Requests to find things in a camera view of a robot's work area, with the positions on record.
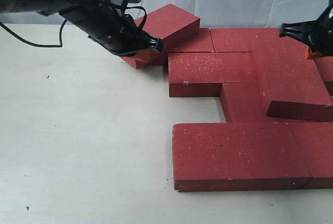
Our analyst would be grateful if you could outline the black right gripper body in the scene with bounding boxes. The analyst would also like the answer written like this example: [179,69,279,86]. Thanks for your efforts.
[309,0,332,52]

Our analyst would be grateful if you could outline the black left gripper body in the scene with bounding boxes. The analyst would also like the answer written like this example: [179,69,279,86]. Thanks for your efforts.
[59,0,146,55]

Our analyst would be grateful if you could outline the red brick with white speckles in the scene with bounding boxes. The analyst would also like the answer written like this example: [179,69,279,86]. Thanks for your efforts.
[168,52,257,97]

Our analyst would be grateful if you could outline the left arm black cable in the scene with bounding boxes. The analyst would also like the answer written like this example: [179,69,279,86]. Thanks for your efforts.
[0,0,148,48]

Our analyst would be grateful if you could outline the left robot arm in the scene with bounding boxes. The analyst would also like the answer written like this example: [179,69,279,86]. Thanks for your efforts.
[1,0,164,57]

